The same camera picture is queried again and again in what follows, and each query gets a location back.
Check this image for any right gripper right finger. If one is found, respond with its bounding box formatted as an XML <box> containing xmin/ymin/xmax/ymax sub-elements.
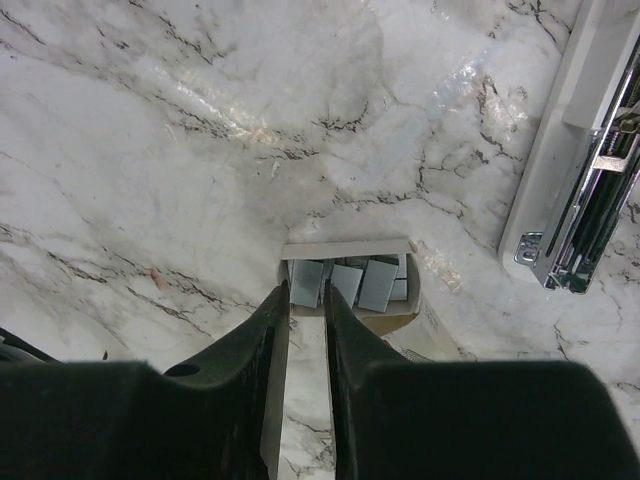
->
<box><xmin>324</xmin><ymin>285</ymin><xmax>639</xmax><ymax>479</ymax></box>

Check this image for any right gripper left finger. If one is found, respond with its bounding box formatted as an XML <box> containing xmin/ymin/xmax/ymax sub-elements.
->
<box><xmin>1</xmin><ymin>284</ymin><xmax>290</xmax><ymax>479</ymax></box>

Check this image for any white staple box sleeve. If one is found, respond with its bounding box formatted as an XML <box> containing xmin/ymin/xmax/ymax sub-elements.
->
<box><xmin>382</xmin><ymin>295</ymin><xmax>462</xmax><ymax>363</ymax></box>

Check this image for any white stapler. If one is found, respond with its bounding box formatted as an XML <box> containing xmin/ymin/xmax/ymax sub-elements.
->
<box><xmin>498</xmin><ymin>1</ymin><xmax>639</xmax><ymax>294</ymax></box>

